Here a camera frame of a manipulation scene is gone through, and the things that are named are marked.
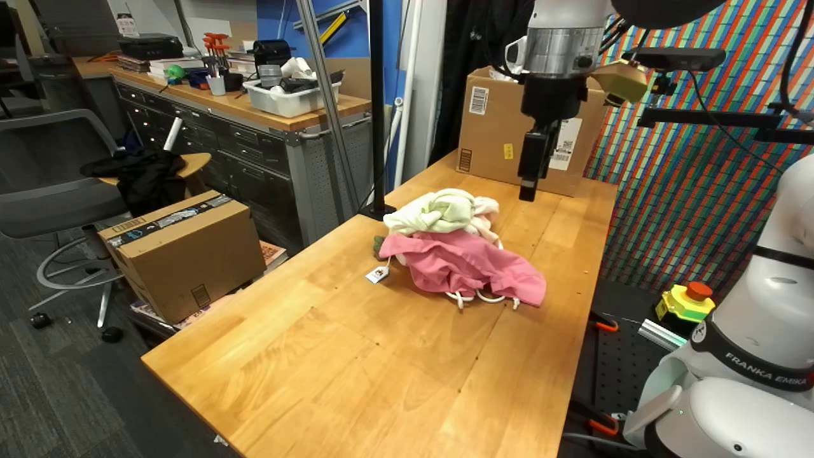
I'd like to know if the pale peach cloth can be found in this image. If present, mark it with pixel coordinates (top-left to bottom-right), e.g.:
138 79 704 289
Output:
462 215 507 249

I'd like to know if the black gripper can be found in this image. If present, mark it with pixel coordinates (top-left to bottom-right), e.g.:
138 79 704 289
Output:
517 78 590 205

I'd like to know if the wooden stool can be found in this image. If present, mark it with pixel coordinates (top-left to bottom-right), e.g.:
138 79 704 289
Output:
100 151 213 195

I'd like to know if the magenta pink cloth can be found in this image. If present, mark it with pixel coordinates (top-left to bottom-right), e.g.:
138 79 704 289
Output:
376 226 550 312

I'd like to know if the grey office chair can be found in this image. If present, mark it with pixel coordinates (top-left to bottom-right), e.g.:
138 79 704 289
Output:
0 108 129 342

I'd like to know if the yellow red emergency stop button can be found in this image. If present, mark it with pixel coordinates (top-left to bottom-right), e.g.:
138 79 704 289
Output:
654 277 721 329

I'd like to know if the black camera stand pole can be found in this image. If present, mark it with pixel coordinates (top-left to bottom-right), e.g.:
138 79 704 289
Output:
363 0 399 219

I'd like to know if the black garment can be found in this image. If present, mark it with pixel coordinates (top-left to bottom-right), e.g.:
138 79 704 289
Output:
81 147 191 217

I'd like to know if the black orange table clamp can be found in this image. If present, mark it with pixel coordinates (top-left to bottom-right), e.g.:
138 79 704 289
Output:
582 410 630 443
590 314 623 338

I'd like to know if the black mounting bar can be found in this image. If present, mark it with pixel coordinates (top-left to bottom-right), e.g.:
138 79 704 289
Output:
633 105 814 147

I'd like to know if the olive wrist camera box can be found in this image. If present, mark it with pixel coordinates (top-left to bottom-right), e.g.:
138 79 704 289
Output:
592 60 654 108

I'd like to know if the black stereo camera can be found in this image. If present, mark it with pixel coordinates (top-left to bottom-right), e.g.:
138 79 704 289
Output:
630 47 727 75

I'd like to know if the cardboard box with black tape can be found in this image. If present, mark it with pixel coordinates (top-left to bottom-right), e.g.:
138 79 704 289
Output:
97 189 269 326

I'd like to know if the cardboard box with white labels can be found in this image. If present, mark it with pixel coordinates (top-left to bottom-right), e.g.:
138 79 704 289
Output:
455 65 615 200

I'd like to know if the small white printed card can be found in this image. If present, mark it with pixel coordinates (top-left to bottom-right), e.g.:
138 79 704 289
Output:
363 259 394 286

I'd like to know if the white braided rope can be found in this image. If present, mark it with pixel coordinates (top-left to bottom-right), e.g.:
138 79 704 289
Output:
442 289 522 312

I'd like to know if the white floor hose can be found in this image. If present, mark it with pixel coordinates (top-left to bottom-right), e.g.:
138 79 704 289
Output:
26 234 127 317

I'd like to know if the grey workbench with wooden top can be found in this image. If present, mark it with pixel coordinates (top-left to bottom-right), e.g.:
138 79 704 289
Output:
71 53 376 249

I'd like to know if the light green cloth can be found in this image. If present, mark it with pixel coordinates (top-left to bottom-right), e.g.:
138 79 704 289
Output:
381 189 503 240

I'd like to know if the silver metal pole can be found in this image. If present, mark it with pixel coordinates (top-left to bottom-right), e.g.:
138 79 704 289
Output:
291 0 363 225

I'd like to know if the white plastic bin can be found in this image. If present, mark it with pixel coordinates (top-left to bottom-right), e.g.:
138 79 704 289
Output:
242 75 344 121

